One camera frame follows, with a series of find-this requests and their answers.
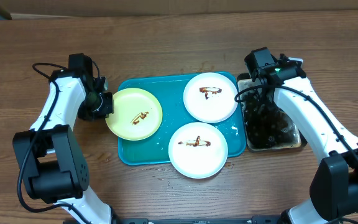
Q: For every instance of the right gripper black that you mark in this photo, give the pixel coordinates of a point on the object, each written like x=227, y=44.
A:
x=263, y=104

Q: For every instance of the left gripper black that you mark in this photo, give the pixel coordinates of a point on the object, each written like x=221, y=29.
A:
x=109, y=109

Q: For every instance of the yellow-green round plate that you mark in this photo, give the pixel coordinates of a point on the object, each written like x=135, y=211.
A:
x=137, y=114

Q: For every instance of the white plate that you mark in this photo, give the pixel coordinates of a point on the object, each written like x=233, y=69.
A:
x=198, y=150
x=209, y=97

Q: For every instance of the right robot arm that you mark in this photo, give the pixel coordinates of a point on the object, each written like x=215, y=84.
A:
x=334, y=188

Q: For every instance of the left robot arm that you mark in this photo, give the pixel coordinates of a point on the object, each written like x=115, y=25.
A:
x=53, y=172

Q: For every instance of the black soapy water tray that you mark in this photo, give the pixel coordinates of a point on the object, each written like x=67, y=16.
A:
x=268, y=128

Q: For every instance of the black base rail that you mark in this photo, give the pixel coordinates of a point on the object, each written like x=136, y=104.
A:
x=258, y=219

